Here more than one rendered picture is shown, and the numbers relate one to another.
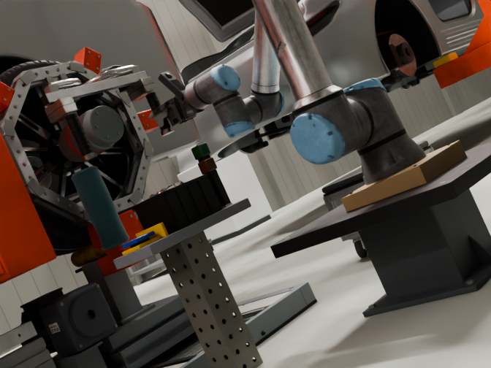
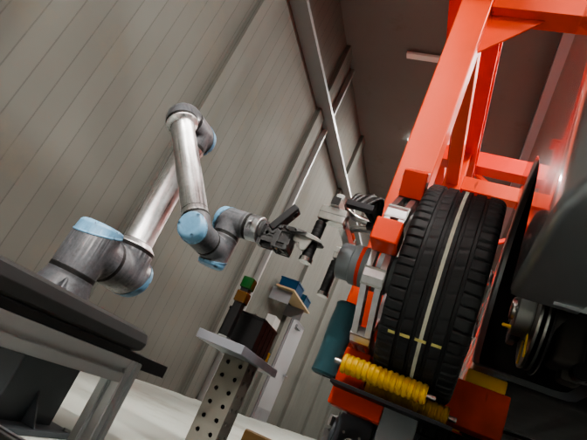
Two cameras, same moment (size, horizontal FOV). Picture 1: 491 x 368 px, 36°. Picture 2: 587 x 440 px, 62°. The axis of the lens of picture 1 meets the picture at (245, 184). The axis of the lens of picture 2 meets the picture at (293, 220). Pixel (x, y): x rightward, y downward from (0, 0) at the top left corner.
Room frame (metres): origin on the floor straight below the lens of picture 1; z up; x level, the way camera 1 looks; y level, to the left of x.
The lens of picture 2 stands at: (3.84, -0.41, 0.32)
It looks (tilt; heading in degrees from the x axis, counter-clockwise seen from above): 20 degrees up; 160
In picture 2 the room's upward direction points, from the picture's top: 24 degrees clockwise
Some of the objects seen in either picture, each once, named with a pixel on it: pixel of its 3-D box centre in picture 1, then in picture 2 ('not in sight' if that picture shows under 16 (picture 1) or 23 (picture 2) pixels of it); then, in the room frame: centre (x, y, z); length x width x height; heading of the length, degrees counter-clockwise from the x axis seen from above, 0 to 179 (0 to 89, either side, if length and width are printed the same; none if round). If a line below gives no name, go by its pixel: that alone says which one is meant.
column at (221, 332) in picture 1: (210, 306); (215, 419); (2.14, 0.24, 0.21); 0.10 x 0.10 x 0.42; 48
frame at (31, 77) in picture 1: (79, 142); (389, 275); (2.51, 0.45, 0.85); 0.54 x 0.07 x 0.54; 138
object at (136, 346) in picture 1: (147, 338); not in sight; (2.66, 0.55, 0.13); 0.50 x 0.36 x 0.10; 138
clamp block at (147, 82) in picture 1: (140, 88); (334, 216); (2.50, 0.19, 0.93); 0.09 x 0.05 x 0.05; 48
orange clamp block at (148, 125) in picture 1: (144, 123); (386, 236); (2.75, 0.25, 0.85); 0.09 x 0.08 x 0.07; 138
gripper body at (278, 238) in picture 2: (183, 106); (277, 237); (2.41, 0.08, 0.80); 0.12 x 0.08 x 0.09; 48
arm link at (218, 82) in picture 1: (218, 84); (233, 223); (2.29, -0.05, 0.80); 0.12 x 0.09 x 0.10; 48
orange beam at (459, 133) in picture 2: not in sight; (462, 115); (1.38, 1.32, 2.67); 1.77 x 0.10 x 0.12; 138
